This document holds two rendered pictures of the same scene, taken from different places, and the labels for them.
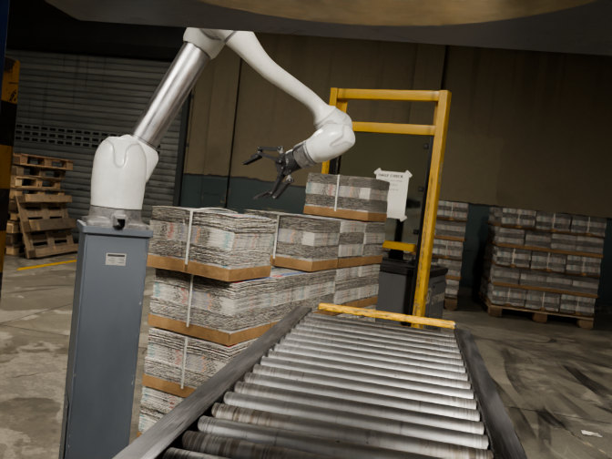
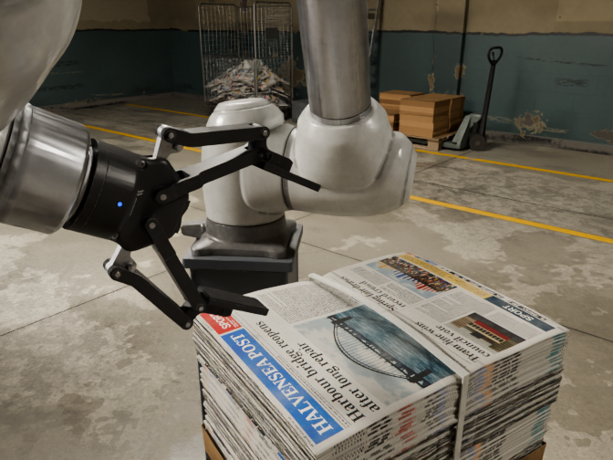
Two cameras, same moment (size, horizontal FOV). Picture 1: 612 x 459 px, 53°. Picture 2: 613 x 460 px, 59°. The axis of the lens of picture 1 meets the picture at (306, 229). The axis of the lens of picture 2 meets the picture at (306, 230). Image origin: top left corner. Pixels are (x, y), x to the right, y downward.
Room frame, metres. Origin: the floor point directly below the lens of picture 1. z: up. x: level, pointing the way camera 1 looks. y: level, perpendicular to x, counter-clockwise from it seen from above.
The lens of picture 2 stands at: (2.54, -0.21, 1.40)
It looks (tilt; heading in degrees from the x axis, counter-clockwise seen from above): 21 degrees down; 120
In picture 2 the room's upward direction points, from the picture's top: straight up
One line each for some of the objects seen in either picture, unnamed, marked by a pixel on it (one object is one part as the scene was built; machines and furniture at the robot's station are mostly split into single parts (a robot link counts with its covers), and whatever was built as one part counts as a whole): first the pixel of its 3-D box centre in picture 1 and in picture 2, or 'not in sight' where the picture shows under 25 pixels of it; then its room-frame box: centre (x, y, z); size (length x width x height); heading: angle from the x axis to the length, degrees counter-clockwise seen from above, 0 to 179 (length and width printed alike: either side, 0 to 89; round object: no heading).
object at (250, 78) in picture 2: not in sight; (246, 62); (-2.64, 6.77, 0.85); 1.21 x 0.83 x 1.71; 170
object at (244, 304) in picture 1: (263, 357); not in sight; (2.74, 0.12, 0.42); 1.17 x 0.39 x 0.83; 153
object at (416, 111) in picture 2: not in sight; (411, 117); (0.16, 6.51, 0.28); 1.20 x 0.83 x 0.57; 170
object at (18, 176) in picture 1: (15, 201); not in sight; (8.37, 3.97, 0.65); 1.33 x 0.94 x 1.30; 174
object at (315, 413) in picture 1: (351, 427); not in sight; (1.03, -0.11, 0.77); 0.47 x 0.05 x 0.05; 80
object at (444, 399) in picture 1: (360, 393); not in sight; (1.22, -0.15, 0.77); 0.47 x 0.05 x 0.05; 80
